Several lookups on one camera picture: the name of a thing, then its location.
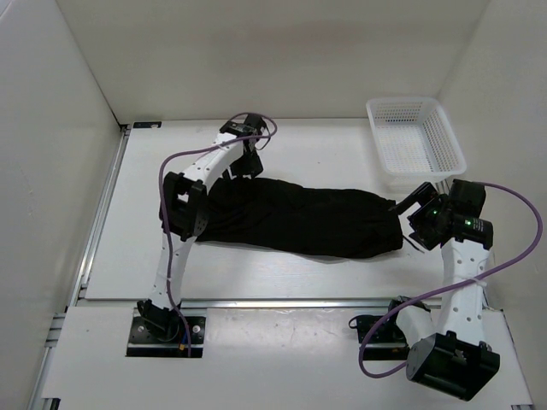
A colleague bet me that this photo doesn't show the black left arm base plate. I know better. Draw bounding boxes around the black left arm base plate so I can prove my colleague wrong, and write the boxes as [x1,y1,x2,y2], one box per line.
[126,308,207,359]

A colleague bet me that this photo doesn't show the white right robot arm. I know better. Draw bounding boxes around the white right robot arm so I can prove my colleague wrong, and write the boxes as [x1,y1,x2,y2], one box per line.
[384,179,500,401]

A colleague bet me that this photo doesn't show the black trousers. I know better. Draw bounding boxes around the black trousers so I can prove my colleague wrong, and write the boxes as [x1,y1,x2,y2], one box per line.
[197,178,403,259]

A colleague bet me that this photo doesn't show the white perforated plastic basket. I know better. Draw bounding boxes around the white perforated plastic basket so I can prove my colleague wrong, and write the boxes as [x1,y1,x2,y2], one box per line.
[366,97,467,192]

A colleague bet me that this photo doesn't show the aluminium rail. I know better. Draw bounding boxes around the aluminium rail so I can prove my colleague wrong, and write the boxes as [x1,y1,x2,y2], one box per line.
[434,179,489,308]
[75,296,441,310]
[64,124,132,312]

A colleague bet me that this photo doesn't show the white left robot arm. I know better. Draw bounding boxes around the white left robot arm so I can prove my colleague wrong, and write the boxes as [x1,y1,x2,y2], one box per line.
[137,113,277,352]

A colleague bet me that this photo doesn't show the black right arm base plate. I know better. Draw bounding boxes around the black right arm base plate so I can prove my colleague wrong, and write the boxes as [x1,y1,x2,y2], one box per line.
[348,314,442,362]

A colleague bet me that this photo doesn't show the aluminium left side rail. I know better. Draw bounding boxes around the aluminium left side rail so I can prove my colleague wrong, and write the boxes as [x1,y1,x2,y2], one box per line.
[64,124,132,312]

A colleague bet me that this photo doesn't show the aluminium right side rail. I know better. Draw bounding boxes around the aluminium right side rail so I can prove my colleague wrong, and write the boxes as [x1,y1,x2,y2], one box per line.
[434,179,489,308]

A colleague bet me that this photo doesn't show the aluminium front rail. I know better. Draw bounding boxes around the aluminium front rail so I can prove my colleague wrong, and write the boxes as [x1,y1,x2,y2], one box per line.
[75,296,441,310]

